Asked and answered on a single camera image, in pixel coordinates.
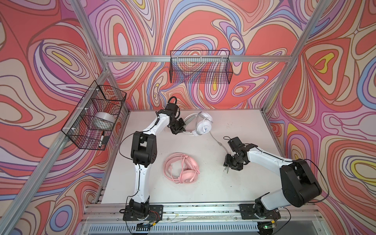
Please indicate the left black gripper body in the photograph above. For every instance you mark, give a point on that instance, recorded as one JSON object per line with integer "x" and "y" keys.
{"x": 177, "y": 126}

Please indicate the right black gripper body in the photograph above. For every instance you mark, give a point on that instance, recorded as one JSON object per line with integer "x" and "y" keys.
{"x": 233, "y": 162}

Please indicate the pink headphones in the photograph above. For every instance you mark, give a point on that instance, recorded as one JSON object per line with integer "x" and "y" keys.
{"x": 189, "y": 172}

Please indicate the white headphones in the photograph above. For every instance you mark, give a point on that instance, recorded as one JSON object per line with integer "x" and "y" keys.
{"x": 203, "y": 124}

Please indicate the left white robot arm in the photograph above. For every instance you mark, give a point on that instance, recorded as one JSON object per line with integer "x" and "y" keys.
{"x": 144, "y": 153}

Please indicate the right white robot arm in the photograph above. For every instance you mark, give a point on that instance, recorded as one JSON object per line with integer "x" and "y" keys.
{"x": 299, "y": 184}

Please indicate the grey tape roll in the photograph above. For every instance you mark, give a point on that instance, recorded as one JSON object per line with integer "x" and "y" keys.
{"x": 103, "y": 121}

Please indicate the marker pen in basket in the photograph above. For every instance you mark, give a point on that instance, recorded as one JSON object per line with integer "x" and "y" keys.
{"x": 101, "y": 138}

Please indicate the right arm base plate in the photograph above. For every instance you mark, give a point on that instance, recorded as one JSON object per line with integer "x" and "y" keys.
{"x": 257, "y": 211}

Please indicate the black wire basket back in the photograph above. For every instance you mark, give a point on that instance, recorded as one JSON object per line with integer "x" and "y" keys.
{"x": 200, "y": 67}

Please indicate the black wire basket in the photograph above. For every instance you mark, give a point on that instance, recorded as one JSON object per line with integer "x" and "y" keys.
{"x": 98, "y": 98}
{"x": 200, "y": 67}

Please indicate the black wire basket left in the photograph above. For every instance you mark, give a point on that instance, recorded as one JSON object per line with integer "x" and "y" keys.
{"x": 98, "y": 98}

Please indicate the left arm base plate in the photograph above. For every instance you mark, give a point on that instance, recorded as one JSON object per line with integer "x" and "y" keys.
{"x": 151, "y": 213}

